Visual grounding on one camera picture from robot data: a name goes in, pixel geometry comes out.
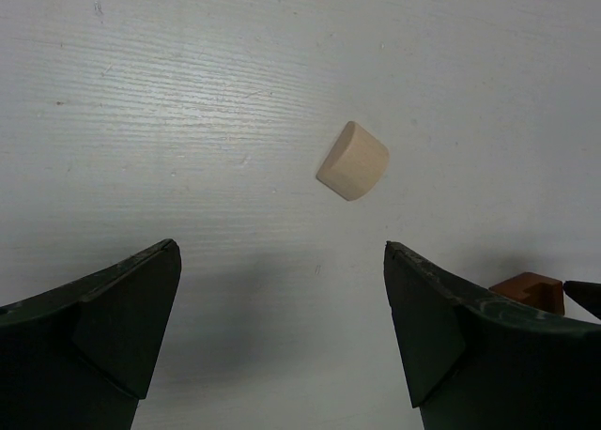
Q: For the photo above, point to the beige arch block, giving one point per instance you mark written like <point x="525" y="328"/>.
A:
<point x="355" y="164"/>

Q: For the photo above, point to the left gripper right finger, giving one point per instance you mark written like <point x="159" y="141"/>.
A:
<point x="474" y="359"/>

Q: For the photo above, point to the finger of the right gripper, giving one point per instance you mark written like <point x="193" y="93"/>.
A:
<point x="587" y="295"/>

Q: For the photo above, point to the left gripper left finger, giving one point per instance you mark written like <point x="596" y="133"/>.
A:
<point x="82" y="355"/>

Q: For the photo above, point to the brown notched block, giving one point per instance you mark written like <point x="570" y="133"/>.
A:
<point x="534" y="290"/>

